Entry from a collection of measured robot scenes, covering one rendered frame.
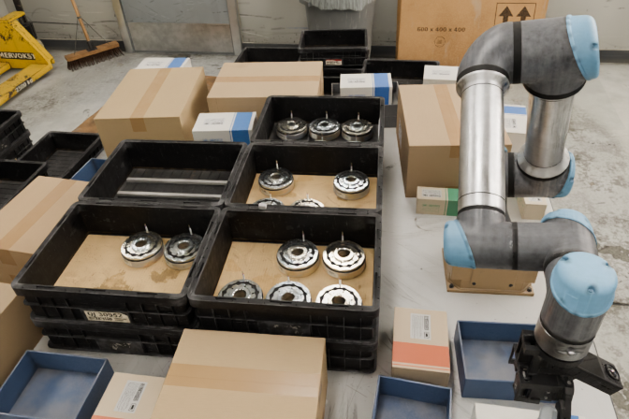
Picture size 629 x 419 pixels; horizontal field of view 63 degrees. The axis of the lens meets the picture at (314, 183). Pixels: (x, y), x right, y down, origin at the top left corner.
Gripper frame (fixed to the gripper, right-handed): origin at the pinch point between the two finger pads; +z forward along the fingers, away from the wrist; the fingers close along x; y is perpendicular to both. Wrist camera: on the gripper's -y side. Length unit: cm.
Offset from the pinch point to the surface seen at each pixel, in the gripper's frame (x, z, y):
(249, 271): -30, 5, 62
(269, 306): -13, -5, 51
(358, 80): -132, 3, 45
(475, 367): -19.7, 17.8, 7.7
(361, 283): -29.8, 5.0, 34.3
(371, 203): -59, 5, 35
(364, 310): -14.3, -4.9, 32.3
